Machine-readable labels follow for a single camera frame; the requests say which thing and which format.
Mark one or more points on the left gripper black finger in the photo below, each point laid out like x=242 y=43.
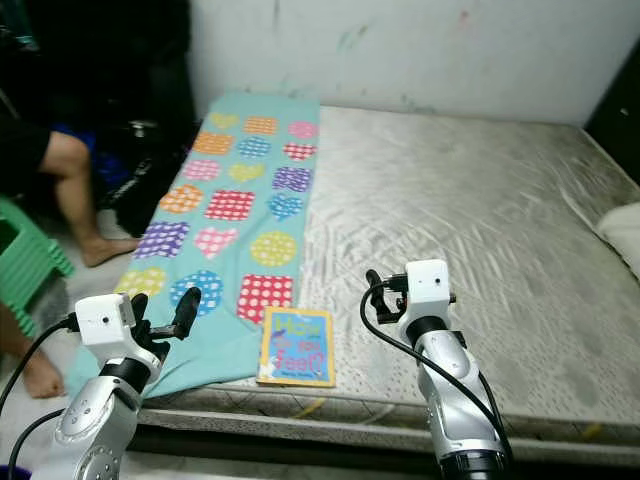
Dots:
x=188 y=312

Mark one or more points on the yellow blue children's book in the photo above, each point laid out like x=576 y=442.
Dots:
x=297 y=348

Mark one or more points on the beige pillow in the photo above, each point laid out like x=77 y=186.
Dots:
x=622 y=240

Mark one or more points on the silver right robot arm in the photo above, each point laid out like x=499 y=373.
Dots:
x=455 y=400

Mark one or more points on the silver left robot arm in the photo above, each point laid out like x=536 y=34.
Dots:
x=100 y=425

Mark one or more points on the teal blanket with coloured shapes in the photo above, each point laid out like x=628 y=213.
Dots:
x=230 y=270

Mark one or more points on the grey quilted mattress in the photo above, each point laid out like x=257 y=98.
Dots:
x=450 y=220

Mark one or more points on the black backpack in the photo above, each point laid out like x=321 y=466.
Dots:
x=155 y=185

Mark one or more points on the green plastic stool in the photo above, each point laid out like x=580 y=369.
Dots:
x=35 y=260

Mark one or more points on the person in black shorts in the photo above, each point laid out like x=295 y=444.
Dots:
x=75 y=190

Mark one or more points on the blue fabric bag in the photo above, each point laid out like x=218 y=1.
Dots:
x=110 y=165

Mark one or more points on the dark bed base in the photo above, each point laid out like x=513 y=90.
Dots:
x=310 y=455

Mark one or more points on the black tufted headboard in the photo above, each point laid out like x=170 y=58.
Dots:
x=618 y=110

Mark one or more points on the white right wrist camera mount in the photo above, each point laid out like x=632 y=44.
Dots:
x=428 y=288

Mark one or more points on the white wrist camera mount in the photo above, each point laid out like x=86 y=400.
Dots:
x=428 y=288
x=105 y=322

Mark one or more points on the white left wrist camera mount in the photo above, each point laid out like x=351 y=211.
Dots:
x=105 y=322

